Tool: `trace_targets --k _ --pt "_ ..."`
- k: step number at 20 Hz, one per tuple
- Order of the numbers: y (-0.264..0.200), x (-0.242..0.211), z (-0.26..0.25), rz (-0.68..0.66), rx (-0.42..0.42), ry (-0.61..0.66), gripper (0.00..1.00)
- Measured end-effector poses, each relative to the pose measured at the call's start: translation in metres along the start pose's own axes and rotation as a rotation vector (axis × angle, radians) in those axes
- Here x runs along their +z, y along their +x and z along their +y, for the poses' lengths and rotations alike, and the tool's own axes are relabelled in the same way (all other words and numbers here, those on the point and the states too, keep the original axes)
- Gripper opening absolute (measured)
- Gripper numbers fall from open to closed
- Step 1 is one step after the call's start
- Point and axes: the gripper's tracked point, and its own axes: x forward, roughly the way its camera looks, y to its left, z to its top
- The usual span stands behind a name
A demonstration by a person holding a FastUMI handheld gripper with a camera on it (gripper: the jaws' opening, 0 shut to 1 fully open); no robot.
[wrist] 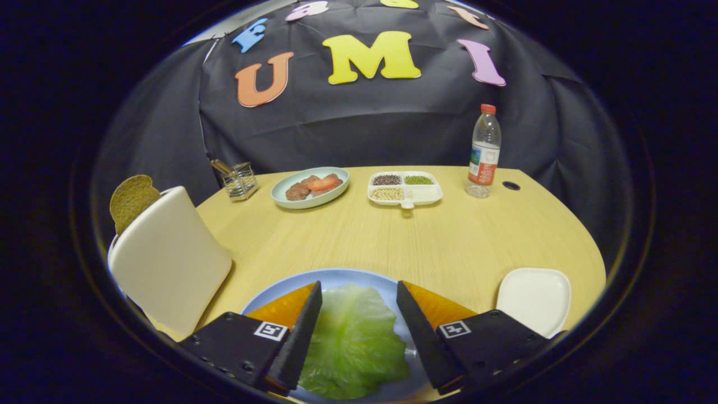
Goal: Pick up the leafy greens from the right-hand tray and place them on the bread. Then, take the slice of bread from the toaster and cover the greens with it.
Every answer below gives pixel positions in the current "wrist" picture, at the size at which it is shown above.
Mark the clear water bottle red cap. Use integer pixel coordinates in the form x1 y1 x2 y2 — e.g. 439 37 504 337
466 104 501 198

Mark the white square plate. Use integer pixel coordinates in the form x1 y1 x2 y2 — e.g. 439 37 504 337
496 268 572 338

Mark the brown bread slice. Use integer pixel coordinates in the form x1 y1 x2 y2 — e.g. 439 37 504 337
109 175 161 235

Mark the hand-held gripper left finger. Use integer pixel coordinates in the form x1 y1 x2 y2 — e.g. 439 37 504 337
178 281 323 393

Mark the white toaster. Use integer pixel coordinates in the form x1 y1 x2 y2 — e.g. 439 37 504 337
108 186 232 340

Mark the white divided tray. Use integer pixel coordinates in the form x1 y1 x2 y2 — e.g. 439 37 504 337
368 171 443 209

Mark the reddish meat piece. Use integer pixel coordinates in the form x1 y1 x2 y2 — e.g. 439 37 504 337
311 173 344 196

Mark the green lettuce leaf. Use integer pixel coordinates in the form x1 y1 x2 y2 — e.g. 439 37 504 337
298 283 410 400

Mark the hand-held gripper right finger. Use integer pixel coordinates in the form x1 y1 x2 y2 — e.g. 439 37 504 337
397 281 550 394

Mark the pale green round plate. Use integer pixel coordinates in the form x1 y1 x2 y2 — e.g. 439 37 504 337
271 167 350 210

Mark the blue round plate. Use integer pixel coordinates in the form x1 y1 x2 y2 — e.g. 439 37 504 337
241 268 432 403

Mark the wire mesh utensil basket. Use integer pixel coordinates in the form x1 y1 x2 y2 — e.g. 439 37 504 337
220 162 259 201

